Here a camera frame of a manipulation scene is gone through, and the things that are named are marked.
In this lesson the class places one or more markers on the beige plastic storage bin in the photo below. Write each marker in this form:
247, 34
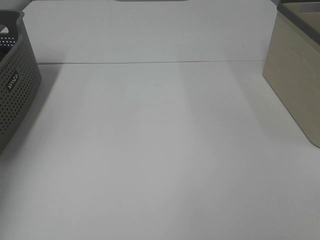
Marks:
292, 65

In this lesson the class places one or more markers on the grey perforated plastic basket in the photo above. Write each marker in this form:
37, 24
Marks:
20, 76

